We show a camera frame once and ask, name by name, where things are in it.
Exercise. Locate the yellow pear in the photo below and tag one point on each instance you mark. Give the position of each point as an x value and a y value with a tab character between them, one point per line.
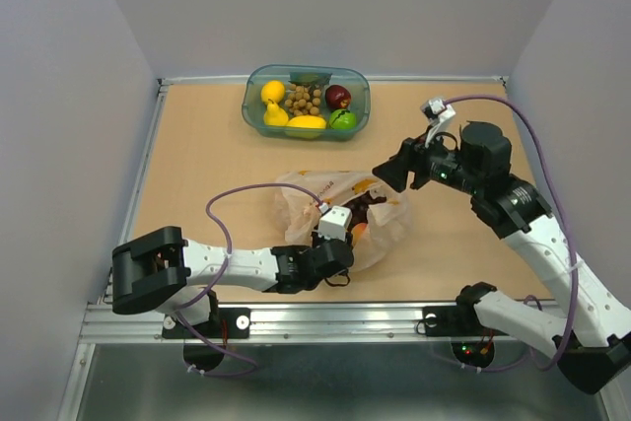
275	115

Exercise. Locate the teal plastic basket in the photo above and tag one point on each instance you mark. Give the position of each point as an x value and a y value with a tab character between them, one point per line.
253	108

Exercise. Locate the translucent orange plastic bag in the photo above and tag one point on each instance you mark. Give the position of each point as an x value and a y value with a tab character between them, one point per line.
296	216

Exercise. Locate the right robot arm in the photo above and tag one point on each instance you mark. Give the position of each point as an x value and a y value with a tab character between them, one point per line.
590	344

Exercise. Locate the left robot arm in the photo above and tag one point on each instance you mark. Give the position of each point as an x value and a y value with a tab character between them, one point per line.
162	271

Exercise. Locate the aluminium front rail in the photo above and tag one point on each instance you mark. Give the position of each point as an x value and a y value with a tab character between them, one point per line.
278	323

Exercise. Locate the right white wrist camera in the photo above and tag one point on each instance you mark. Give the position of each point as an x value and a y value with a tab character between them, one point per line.
439	115

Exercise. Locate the dark red apple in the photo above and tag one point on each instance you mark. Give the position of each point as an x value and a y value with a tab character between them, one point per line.
337	97

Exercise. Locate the purple grape bunch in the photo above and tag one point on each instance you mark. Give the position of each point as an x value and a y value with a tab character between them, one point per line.
360	205

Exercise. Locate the brown longan bunch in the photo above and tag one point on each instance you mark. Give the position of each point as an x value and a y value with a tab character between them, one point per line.
303	100

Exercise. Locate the yellow mango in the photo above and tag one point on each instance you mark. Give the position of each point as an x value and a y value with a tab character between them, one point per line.
305	127

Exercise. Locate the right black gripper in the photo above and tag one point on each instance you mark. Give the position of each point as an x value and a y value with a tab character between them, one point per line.
412	157

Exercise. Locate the pink peach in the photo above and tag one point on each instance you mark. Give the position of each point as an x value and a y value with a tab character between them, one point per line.
357	232

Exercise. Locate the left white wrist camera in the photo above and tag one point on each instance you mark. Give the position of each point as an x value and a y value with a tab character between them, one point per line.
334	222

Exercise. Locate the yellow lemon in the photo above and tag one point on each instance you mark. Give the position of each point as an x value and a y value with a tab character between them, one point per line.
273	91

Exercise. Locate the green striped melon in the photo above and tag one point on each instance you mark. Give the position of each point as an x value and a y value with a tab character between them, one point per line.
342	119

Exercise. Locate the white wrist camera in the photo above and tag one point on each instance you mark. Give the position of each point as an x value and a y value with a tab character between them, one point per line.
334	222
439	115

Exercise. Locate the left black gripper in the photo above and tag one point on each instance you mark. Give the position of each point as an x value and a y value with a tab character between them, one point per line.
315	239

